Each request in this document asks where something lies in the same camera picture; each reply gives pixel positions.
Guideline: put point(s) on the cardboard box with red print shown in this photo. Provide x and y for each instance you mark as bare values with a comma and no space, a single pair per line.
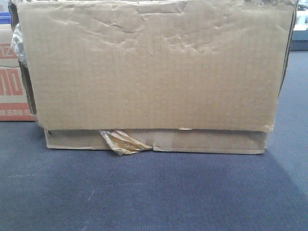
13,99

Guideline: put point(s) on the large plain brown cardboard box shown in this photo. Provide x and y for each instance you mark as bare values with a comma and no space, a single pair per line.
194,76

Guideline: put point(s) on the blue plastic bin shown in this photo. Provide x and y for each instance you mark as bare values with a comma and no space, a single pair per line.
5,17

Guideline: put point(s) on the white furniture in background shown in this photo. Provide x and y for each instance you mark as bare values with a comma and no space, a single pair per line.
300,32

